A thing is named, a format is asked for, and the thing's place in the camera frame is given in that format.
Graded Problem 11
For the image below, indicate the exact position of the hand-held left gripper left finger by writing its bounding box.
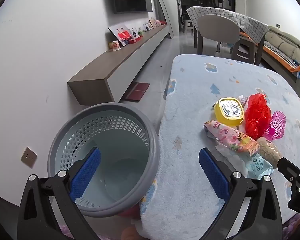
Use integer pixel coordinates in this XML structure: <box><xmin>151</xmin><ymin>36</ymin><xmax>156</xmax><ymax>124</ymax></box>
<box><xmin>17</xmin><ymin>147</ymin><xmax>102</xmax><ymax>240</ymax></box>

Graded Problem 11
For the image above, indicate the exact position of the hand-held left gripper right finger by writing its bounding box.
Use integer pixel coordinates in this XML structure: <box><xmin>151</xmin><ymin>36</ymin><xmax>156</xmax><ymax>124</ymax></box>
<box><xmin>199</xmin><ymin>147</ymin><xmax>283</xmax><ymax>240</ymax></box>

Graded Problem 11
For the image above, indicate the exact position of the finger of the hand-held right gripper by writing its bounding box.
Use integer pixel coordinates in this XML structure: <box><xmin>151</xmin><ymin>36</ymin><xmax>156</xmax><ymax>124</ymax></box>
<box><xmin>277</xmin><ymin>156</ymin><xmax>300</xmax><ymax>184</ymax></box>

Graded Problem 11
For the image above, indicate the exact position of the beige cardboard roll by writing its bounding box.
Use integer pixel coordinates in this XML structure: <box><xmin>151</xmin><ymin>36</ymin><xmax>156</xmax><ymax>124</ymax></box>
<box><xmin>256</xmin><ymin>137</ymin><xmax>283</xmax><ymax>168</ymax></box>

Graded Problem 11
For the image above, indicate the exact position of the light blue wipe packet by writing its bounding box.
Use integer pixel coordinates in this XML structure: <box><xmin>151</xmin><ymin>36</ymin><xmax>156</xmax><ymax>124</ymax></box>
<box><xmin>242</xmin><ymin>152</ymin><xmax>274</xmax><ymax>180</ymax></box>

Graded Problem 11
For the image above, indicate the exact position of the pink mesh fruit net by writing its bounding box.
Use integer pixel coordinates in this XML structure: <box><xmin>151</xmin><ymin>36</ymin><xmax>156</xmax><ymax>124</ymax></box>
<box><xmin>264</xmin><ymin>111</ymin><xmax>286</xmax><ymax>141</ymax></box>

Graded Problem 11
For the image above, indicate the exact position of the pink snack wrapper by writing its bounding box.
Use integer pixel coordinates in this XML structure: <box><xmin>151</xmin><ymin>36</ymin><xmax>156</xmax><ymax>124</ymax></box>
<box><xmin>203</xmin><ymin>120</ymin><xmax>259</xmax><ymax>157</ymax></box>

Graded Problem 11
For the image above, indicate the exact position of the grey perforated wastebasket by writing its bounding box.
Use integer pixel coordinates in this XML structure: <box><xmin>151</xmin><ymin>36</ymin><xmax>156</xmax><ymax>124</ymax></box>
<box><xmin>47</xmin><ymin>102</ymin><xmax>161</xmax><ymax>218</ymax></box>

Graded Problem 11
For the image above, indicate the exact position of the yellow plastic container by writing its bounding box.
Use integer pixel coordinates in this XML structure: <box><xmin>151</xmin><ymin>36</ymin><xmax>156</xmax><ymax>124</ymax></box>
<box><xmin>214</xmin><ymin>97</ymin><xmax>245</xmax><ymax>127</ymax></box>

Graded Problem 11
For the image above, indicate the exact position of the red plastic bag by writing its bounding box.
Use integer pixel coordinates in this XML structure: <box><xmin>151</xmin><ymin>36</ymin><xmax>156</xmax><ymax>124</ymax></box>
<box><xmin>244</xmin><ymin>93</ymin><xmax>272</xmax><ymax>140</ymax></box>

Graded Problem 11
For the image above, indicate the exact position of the purple fluffy slipper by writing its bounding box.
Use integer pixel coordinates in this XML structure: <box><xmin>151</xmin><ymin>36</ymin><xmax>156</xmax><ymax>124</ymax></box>
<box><xmin>60</xmin><ymin>224</ymin><xmax>77</xmax><ymax>240</ymax></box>

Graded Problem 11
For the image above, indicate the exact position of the light blue printed blanket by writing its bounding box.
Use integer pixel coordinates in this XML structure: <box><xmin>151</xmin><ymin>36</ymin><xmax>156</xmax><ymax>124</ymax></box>
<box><xmin>131</xmin><ymin>54</ymin><xmax>300</xmax><ymax>240</ymax></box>

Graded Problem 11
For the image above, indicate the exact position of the crumpled silvery wrapper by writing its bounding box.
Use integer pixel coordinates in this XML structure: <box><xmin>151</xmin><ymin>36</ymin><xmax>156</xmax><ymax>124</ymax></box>
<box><xmin>236</xmin><ymin>94</ymin><xmax>249</xmax><ymax>108</ymax></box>

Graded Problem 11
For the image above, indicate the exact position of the dark red floor mat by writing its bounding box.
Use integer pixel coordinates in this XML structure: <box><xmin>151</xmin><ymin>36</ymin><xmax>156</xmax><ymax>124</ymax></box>
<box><xmin>122</xmin><ymin>82</ymin><xmax>150</xmax><ymax>102</ymax></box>

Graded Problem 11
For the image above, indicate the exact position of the houndstooth orange sofa cover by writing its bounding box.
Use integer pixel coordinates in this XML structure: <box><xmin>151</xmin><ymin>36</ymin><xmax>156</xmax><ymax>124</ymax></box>
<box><xmin>262</xmin><ymin>40</ymin><xmax>300</xmax><ymax>84</ymax></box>

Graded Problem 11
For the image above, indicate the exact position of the grey green sofa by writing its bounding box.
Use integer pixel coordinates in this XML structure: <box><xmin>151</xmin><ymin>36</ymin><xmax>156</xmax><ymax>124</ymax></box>
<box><xmin>261</xmin><ymin>26</ymin><xmax>300</xmax><ymax>85</ymax></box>

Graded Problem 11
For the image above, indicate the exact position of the grey plastic stool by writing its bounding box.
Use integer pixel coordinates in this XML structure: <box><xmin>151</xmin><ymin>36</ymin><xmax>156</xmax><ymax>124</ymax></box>
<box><xmin>183</xmin><ymin>19</ymin><xmax>195</xmax><ymax>33</ymax></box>
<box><xmin>231</xmin><ymin>39</ymin><xmax>256</xmax><ymax>64</ymax></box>

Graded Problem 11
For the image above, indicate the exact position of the grey dining chair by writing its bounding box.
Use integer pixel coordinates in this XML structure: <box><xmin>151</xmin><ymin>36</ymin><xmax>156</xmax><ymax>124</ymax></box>
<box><xmin>197</xmin><ymin>14</ymin><xmax>240</xmax><ymax>57</ymax></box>

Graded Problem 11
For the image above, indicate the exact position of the checkered tablecloth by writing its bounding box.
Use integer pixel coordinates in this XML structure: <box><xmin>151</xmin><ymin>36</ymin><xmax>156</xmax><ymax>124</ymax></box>
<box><xmin>186</xmin><ymin>6</ymin><xmax>269</xmax><ymax>47</ymax></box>

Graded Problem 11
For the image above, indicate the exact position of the leaning floor mirror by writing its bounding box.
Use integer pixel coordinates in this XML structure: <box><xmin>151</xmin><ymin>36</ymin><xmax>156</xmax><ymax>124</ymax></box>
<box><xmin>152</xmin><ymin>0</ymin><xmax>174</xmax><ymax>39</ymax></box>

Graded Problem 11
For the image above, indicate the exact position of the bronze wall socket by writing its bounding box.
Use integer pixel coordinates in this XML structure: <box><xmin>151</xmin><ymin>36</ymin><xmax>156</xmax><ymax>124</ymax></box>
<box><xmin>20</xmin><ymin>147</ymin><xmax>38</xmax><ymax>168</ymax></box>

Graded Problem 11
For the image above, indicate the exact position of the long wall cabinet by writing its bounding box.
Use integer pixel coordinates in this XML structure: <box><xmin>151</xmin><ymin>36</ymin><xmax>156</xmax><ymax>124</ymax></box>
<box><xmin>67</xmin><ymin>24</ymin><xmax>170</xmax><ymax>107</ymax></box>

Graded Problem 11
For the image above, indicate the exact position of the large photo frame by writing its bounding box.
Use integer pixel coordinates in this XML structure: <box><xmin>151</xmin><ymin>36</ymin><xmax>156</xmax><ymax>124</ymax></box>
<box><xmin>108</xmin><ymin>24</ymin><xmax>132</xmax><ymax>47</ymax></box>

